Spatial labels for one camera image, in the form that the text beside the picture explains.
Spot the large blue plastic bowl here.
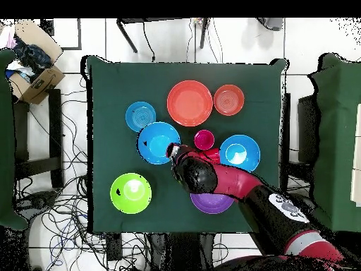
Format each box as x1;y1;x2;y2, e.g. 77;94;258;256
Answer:
219;134;261;174
137;121;182;166

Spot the pink plastic cup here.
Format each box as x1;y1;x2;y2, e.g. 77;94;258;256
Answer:
193;129;216;151

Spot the red plastic cup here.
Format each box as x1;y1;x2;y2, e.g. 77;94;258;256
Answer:
198;147;221;165

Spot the small blue flat-bottomed bowl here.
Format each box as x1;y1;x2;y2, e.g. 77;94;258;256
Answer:
125;101;157;133

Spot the large orange plastic bowl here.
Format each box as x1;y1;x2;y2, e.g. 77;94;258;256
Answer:
166;80;214;128

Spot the green plastic bowl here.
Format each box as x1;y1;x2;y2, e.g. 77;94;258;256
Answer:
109;172;153;215

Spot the purple plastic bowl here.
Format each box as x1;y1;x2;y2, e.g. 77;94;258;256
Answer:
190;193;235;215

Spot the small orange flat-bottomed bowl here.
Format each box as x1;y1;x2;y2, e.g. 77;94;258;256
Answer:
213;84;245;117

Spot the dark green tablecloth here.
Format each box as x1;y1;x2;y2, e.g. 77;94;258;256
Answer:
81;55;288;234

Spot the black power strip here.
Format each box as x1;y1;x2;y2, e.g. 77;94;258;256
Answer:
105;232;123;262

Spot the cardboard box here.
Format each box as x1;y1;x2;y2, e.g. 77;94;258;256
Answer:
6;19;66;106

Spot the black stand base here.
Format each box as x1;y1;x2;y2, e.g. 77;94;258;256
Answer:
13;190;59;219

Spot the dark clothes bundle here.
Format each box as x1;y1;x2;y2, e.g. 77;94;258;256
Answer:
9;36;54;83

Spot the green cloth covered table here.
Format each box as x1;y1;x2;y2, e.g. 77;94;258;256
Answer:
0;48;29;231
305;52;361;234

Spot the black box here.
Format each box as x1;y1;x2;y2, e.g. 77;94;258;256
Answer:
39;18;55;37

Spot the beige board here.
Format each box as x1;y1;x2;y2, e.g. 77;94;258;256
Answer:
350;102;361;207

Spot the black cable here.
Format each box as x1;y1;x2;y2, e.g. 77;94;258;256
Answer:
142;20;157;62

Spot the tangle of black cables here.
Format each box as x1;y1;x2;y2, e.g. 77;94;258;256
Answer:
13;73;147;271

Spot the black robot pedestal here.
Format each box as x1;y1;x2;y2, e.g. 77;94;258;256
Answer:
145;232;216;271

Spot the black bench frame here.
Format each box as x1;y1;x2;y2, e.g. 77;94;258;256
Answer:
12;88;65;189

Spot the black metal table frame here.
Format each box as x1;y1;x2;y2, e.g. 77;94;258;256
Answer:
116;18;211;54

